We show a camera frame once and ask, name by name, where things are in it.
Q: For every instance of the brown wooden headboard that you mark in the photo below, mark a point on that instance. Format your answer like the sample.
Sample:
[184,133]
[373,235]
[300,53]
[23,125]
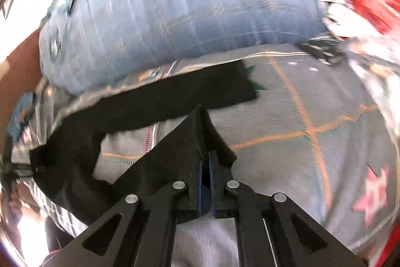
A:
[20,73]

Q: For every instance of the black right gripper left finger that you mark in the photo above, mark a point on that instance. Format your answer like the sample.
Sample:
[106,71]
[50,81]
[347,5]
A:
[138,230]

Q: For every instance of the black strap buckle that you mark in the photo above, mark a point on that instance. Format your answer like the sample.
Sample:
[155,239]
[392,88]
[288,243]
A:
[323,49]

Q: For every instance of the blue plaid pillow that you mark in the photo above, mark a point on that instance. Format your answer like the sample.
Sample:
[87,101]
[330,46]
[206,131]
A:
[88,43]

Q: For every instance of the clear plastic bags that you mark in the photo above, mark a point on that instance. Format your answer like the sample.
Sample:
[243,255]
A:
[373,57]

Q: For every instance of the grey patterned bed sheet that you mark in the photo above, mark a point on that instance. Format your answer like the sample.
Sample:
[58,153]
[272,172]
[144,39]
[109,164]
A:
[328,136]

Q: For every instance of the black pants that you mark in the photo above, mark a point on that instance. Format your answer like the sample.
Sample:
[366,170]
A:
[66,162]

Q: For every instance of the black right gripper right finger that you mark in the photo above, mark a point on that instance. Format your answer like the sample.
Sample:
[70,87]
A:
[272,230]

